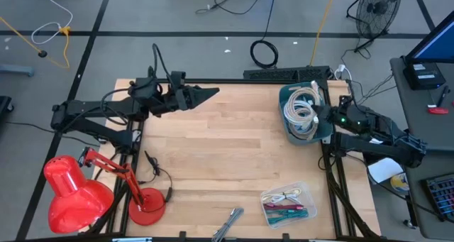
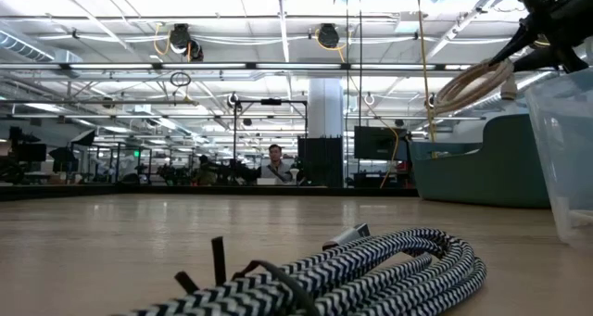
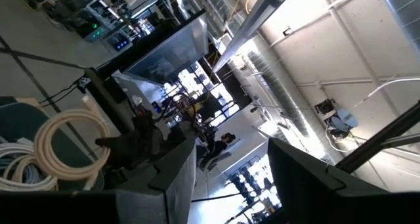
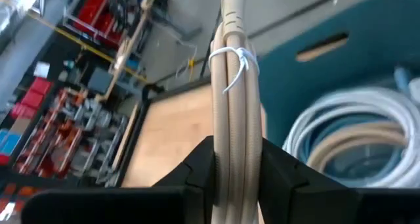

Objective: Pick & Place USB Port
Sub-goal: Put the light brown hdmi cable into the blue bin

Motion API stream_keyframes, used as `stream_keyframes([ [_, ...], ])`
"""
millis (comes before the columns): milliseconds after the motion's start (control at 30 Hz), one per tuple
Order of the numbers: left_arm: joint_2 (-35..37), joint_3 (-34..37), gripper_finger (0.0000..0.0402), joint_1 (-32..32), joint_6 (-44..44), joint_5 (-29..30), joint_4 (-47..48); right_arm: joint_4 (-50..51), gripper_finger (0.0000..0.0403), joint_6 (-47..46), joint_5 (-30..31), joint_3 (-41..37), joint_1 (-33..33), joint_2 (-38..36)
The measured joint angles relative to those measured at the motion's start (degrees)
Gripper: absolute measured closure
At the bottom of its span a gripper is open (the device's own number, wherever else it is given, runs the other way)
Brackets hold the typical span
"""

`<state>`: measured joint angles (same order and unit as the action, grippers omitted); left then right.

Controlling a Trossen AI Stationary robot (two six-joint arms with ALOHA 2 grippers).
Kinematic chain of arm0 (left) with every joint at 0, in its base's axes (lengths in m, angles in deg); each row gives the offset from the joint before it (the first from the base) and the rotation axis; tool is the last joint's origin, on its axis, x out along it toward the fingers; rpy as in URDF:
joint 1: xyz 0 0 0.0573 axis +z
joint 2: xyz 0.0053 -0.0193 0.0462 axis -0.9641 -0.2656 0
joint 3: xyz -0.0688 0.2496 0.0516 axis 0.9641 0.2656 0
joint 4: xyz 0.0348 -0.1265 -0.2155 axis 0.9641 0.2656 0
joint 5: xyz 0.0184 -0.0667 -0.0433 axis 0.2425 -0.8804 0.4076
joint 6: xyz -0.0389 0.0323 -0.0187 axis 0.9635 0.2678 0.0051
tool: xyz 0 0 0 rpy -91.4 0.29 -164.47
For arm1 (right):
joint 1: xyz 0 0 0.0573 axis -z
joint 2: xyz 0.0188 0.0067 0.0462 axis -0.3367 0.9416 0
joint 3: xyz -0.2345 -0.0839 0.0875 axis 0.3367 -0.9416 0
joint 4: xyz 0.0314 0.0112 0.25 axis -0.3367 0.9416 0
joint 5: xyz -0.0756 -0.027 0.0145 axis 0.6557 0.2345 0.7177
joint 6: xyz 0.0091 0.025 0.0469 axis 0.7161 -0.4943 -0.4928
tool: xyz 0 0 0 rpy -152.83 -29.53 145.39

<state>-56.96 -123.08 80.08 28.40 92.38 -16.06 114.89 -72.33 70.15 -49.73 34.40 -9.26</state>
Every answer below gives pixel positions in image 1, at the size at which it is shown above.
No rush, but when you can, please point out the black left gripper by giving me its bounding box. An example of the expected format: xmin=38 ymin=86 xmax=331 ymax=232
xmin=161 ymin=79 xmax=221 ymax=116

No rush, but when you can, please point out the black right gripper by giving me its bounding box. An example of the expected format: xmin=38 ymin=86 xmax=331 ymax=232
xmin=311 ymin=95 xmax=358 ymax=131

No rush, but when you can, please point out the teal plastic bin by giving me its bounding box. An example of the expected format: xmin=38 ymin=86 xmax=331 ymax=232
xmin=278 ymin=81 xmax=335 ymax=146

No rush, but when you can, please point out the clear plastic container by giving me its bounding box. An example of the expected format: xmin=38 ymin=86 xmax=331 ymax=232
xmin=259 ymin=180 xmax=318 ymax=231

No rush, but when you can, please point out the cream USB cable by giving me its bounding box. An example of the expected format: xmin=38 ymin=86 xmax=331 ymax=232
xmin=261 ymin=187 xmax=302 ymax=204

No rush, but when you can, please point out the maroon braided USB cable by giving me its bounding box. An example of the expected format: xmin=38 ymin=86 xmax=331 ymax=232
xmin=262 ymin=202 xmax=305 ymax=211

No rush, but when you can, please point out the teal braided USB cable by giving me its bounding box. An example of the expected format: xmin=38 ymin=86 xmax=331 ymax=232
xmin=265 ymin=211 xmax=309 ymax=226
xmin=267 ymin=208 xmax=309 ymax=217

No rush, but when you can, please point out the black white braided USB cable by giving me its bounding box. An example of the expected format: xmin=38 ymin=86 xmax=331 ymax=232
xmin=211 ymin=207 xmax=245 ymax=242

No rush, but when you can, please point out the black perforated power strip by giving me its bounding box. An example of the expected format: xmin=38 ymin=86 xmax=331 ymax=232
xmin=243 ymin=65 xmax=333 ymax=81

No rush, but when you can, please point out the white paper sheet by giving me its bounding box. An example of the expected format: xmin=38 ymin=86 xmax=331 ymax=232
xmin=367 ymin=157 xmax=404 ymax=185

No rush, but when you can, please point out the yellow and blue disc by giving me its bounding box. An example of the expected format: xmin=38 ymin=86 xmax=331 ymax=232
xmin=389 ymin=172 xmax=411 ymax=195

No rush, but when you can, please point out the black mini computer box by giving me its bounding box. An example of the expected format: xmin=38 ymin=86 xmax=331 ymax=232
xmin=402 ymin=59 xmax=447 ymax=91

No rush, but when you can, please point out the red desk object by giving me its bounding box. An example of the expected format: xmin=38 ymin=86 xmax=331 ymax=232
xmin=427 ymin=106 xmax=450 ymax=116

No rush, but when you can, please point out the black floor fan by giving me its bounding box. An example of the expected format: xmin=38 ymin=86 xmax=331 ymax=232
xmin=345 ymin=0 xmax=404 ymax=54

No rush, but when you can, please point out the dark pen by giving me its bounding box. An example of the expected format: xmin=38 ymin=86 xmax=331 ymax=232
xmin=436 ymin=84 xmax=450 ymax=108

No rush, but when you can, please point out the grey desk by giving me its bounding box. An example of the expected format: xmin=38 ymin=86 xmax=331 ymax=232
xmin=389 ymin=56 xmax=454 ymax=151
xmin=399 ymin=148 xmax=454 ymax=241

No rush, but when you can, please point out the computer monitor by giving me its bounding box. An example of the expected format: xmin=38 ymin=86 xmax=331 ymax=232
xmin=404 ymin=9 xmax=454 ymax=64

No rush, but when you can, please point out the black keyboard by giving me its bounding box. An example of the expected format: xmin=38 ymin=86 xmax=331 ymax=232
xmin=420 ymin=171 xmax=454 ymax=224

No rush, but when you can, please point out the red desk lamp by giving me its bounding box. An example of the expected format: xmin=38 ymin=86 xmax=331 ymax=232
xmin=43 ymin=146 xmax=167 ymax=235

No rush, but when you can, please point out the grey furniture foot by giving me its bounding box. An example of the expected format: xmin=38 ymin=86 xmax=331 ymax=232
xmin=0 ymin=64 xmax=35 ymax=78

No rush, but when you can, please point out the black furniture base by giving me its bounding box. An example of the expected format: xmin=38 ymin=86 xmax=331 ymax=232
xmin=0 ymin=95 xmax=15 ymax=116

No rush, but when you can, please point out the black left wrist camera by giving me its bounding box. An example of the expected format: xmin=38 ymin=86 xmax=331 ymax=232
xmin=170 ymin=70 xmax=187 ymax=87

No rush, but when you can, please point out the black metal table frame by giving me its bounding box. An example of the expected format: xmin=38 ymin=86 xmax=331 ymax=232
xmin=84 ymin=65 xmax=382 ymax=242

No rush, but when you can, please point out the white charger with cable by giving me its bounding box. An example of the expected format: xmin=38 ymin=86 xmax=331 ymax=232
xmin=333 ymin=63 xmax=355 ymax=97

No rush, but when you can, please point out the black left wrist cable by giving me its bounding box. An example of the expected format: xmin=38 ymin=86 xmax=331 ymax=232
xmin=151 ymin=43 xmax=177 ymax=89

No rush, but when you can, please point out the black coiled hanging cable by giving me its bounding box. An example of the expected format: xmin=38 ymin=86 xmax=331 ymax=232
xmin=249 ymin=0 xmax=280 ymax=70

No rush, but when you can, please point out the black lamp cord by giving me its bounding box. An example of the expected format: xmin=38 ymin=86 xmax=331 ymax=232
xmin=136 ymin=150 xmax=175 ymax=204

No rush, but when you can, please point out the black floor cable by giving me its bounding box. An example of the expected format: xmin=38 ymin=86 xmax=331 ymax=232
xmin=195 ymin=0 xmax=267 ymax=16

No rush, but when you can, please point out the yellow extension cord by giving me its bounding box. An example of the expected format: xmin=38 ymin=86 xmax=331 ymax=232
xmin=309 ymin=0 xmax=338 ymax=67

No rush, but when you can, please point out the yellow floor cord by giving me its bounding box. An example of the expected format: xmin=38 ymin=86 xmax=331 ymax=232
xmin=0 ymin=16 xmax=72 ymax=69

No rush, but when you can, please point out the white floor cable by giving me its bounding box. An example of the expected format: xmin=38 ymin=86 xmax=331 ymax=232
xmin=31 ymin=0 xmax=74 ymax=46

